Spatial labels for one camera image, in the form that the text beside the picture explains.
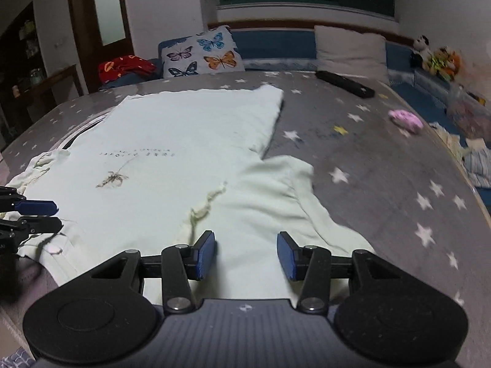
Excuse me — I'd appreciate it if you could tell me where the black remote control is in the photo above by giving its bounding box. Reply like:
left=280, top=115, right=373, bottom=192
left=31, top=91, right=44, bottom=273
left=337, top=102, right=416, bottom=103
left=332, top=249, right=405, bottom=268
left=315, top=70, right=375, bottom=98

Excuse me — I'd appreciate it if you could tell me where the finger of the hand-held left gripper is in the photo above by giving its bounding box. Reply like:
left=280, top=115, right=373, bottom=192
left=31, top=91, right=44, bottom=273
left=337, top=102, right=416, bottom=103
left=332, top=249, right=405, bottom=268
left=0, top=186, right=59, bottom=216
left=0, top=217, right=64, bottom=238

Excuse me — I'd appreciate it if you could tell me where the clear plastic box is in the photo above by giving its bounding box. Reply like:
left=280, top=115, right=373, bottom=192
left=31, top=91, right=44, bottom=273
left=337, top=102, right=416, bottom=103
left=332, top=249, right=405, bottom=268
left=447, top=84, right=491, bottom=142

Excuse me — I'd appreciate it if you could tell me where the brown door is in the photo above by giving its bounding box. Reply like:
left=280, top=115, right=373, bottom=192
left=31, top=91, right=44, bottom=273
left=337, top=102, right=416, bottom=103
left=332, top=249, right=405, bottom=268
left=65, top=0, right=135, bottom=93

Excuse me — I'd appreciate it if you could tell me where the butterfly print pillow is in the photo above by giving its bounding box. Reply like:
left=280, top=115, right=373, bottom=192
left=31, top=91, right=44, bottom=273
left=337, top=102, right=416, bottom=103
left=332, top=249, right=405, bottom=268
left=159, top=25, right=246, bottom=79

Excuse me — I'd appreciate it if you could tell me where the grey star tablecloth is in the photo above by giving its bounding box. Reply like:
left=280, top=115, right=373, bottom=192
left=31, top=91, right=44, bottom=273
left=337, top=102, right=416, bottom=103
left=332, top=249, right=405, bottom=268
left=0, top=70, right=491, bottom=368

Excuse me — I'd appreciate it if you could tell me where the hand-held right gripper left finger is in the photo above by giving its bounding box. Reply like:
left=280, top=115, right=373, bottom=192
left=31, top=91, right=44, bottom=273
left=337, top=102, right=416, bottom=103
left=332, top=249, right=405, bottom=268
left=90, top=231, right=216, bottom=314

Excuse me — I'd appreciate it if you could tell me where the pink scrunchie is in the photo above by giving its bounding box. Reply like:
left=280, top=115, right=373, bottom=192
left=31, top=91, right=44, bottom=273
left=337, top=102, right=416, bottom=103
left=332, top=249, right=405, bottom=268
left=388, top=109, right=423, bottom=134

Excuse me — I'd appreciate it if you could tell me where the pale green shirt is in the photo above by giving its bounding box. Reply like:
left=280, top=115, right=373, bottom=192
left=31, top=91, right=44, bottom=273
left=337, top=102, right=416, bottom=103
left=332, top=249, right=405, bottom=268
left=8, top=84, right=377, bottom=311

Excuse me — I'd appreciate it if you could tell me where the panda plush toy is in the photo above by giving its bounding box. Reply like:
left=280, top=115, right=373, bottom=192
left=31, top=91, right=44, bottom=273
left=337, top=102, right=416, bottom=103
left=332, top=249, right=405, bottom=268
left=410, top=34, right=432, bottom=67

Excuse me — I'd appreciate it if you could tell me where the beige pillow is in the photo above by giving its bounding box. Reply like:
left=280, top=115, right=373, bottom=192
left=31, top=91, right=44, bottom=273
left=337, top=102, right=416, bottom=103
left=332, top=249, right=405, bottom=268
left=314, top=25, right=390, bottom=83

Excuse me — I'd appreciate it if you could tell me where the bear plush toy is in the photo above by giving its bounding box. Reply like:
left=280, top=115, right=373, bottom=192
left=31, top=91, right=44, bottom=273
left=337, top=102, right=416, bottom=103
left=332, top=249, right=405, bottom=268
left=422, top=48, right=449, bottom=76

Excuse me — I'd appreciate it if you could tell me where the orange fox plush toy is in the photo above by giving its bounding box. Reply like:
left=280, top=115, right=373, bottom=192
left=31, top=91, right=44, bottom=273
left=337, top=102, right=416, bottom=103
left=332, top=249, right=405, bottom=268
left=441, top=46, right=462, bottom=82

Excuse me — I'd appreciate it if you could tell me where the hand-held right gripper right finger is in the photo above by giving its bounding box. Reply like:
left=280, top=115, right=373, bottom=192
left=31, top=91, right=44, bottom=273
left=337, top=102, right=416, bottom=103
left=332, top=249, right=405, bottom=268
left=277, top=232, right=403, bottom=314

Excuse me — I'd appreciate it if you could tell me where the dark wooden shelf cabinet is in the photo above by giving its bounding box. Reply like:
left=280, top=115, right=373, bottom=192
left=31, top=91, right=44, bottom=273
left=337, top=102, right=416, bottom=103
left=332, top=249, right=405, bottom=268
left=0, top=2, right=83, bottom=150

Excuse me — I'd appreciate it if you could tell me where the red printed cloth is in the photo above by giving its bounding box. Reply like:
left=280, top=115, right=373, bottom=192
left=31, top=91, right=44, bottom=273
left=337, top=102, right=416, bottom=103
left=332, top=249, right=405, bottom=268
left=98, top=56, right=158, bottom=84

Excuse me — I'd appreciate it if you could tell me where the built-in induction cooker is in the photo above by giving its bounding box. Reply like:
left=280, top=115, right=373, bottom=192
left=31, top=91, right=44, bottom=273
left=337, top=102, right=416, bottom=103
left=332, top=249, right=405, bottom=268
left=50, top=109, right=116, bottom=150

